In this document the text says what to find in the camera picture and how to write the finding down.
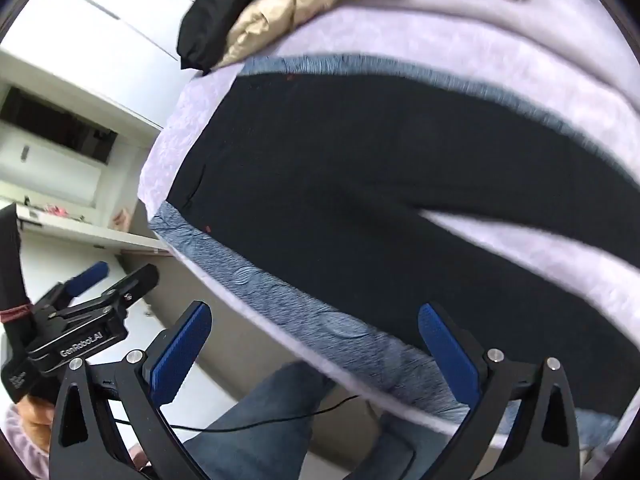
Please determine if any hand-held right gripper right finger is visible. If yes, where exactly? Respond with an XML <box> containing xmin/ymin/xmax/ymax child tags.
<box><xmin>417</xmin><ymin>301</ymin><xmax>583</xmax><ymax>480</ymax></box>

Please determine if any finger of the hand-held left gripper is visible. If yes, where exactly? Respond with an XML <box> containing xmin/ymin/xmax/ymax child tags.
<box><xmin>52</xmin><ymin>264</ymin><xmax>160</xmax><ymax>322</ymax></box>
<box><xmin>32</xmin><ymin>261</ymin><xmax>111</xmax><ymax>311</ymax></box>

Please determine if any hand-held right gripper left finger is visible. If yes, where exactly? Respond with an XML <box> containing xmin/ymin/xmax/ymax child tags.
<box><xmin>48</xmin><ymin>301</ymin><xmax>213</xmax><ymax>480</ymax></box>

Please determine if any person's left forearm lavender sleeve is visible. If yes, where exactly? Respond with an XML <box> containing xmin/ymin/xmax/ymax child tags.
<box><xmin>1</xmin><ymin>404</ymin><xmax>52</xmax><ymax>477</ymax></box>

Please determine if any person's left hand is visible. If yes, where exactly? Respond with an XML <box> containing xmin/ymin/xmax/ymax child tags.
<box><xmin>19</xmin><ymin>394</ymin><xmax>57</xmax><ymax>447</ymax></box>

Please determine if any white desk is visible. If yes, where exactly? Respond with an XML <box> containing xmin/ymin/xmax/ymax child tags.
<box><xmin>15</xmin><ymin>202</ymin><xmax>173</xmax><ymax>257</ymax></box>

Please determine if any person's blue jeans leg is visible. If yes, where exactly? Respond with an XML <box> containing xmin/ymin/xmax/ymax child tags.
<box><xmin>184</xmin><ymin>360</ymin><xmax>337</xmax><ymax>480</ymax></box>
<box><xmin>350</xmin><ymin>390</ymin><xmax>468</xmax><ymax>480</ymax></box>

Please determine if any white cupboard unit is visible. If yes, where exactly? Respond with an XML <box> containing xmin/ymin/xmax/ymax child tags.
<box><xmin>0</xmin><ymin>125</ymin><xmax>106</xmax><ymax>207</ymax></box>

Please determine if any blue-grey patterned cloth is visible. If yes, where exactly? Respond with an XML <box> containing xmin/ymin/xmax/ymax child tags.
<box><xmin>149</xmin><ymin>54</ymin><xmax>640</xmax><ymax>426</ymax></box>

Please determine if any white wardrobe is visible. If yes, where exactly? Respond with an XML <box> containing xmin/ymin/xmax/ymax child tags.
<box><xmin>0</xmin><ymin>0</ymin><xmax>226</xmax><ymax>128</ymax></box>

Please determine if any black jacket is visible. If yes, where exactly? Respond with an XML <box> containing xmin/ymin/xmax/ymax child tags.
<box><xmin>177</xmin><ymin>0</ymin><xmax>281</xmax><ymax>72</ymax></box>

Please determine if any beige puffer jacket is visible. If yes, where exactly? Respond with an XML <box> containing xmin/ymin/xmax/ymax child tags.
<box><xmin>217</xmin><ymin>0</ymin><xmax>548</xmax><ymax>68</ymax></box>

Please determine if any lavender blanket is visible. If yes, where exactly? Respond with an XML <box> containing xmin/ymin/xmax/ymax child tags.
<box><xmin>137</xmin><ymin>0</ymin><xmax>640</xmax><ymax>461</ymax></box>

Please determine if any thin black cable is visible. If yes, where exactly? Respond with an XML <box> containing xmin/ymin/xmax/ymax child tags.
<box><xmin>107</xmin><ymin>394</ymin><xmax>362</xmax><ymax>433</ymax></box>

